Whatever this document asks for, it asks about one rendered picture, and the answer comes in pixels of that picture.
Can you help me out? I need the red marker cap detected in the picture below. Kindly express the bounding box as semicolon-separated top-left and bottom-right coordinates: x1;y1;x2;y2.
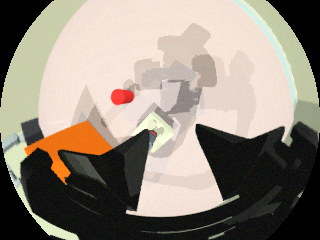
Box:
111;89;133;105

